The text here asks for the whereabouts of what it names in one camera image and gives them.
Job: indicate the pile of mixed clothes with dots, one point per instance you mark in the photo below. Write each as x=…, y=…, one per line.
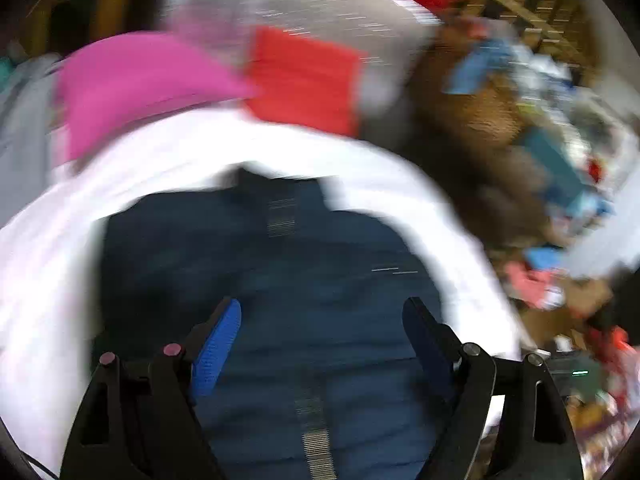
x=555, y=170

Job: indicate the wooden cabinet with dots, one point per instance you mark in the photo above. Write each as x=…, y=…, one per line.
x=120, y=5

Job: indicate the navy blue padded jacket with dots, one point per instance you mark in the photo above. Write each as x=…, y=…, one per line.
x=310, y=285

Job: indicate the wooden slatted frame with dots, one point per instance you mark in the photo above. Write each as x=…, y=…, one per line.
x=530, y=5

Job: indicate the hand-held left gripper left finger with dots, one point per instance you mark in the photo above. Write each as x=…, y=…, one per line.
x=217, y=345

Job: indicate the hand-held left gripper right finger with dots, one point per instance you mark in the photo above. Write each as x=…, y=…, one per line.
x=425, y=345

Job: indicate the brown fuzzy blanket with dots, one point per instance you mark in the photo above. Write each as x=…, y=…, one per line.
x=480, y=120

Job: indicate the red garment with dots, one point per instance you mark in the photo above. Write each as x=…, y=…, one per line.
x=305, y=80

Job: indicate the white bed sheet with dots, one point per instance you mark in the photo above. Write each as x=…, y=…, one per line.
x=45, y=285

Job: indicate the pink garment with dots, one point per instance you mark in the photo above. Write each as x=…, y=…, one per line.
x=130, y=90

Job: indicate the light grey garment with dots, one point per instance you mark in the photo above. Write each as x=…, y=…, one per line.
x=25, y=135

